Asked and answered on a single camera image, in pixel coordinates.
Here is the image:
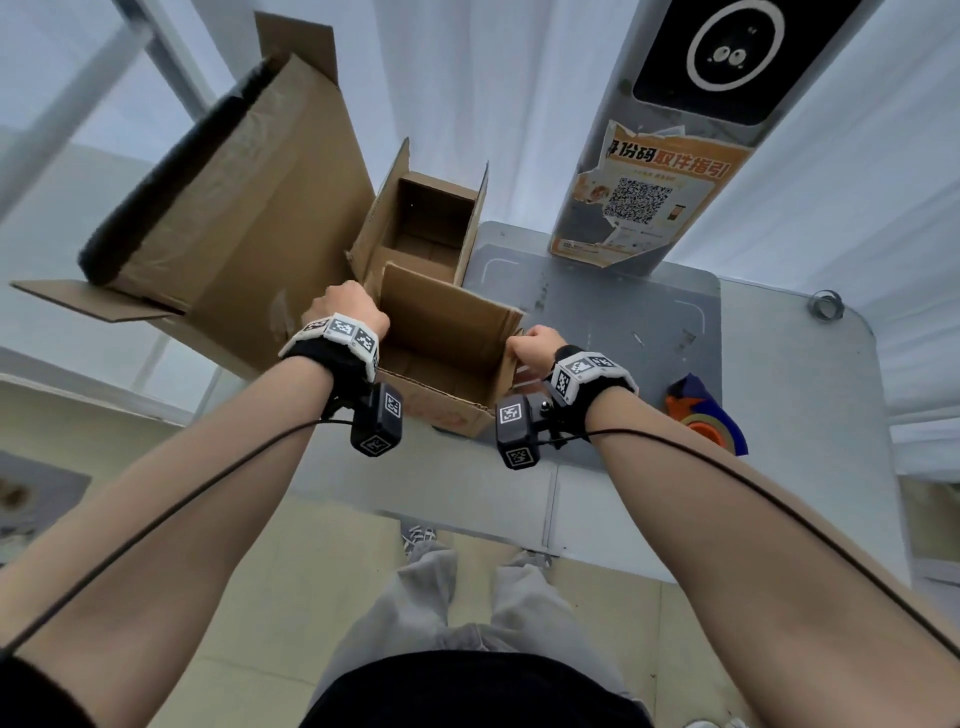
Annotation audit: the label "person's right hand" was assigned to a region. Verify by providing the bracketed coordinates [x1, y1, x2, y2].
[504, 324, 569, 391]

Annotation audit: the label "person's left hand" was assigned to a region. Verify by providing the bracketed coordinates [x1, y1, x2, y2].
[301, 280, 392, 343]

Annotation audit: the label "cardboard box black print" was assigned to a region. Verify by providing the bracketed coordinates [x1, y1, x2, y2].
[346, 137, 490, 301]

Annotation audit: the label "red print cardboard box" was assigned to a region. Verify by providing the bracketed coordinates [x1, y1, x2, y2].
[371, 260, 526, 440]

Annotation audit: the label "large cardboard box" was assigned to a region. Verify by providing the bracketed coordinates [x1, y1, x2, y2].
[8, 11, 376, 384]

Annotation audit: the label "blue orange tape dispenser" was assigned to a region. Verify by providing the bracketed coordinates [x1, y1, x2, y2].
[663, 372, 750, 457]
[683, 413, 740, 455]

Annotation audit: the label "person's left forearm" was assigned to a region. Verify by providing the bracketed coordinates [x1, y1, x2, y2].
[0, 356, 335, 728]

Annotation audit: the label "person's right forearm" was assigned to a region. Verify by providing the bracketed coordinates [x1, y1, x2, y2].
[588, 386, 960, 728]

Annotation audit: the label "grey scanning mat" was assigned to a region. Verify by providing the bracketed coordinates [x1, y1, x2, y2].
[431, 0, 886, 474]

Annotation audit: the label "grey scanner kiosk with poster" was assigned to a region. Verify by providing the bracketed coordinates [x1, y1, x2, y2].
[549, 119, 755, 269]

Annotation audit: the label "grey trousers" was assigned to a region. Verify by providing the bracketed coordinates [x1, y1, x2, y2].
[307, 543, 654, 721]

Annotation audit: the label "black shirt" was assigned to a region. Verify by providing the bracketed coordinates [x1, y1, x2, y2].
[0, 648, 658, 728]

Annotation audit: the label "grey printed floor mat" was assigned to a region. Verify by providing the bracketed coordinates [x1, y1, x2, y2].
[0, 449, 93, 564]

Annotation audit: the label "black tracker cable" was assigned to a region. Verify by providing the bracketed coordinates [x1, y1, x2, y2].
[0, 418, 355, 661]
[539, 427, 960, 661]

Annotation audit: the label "white metal frame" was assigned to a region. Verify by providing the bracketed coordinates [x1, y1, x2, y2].
[0, 0, 219, 219]

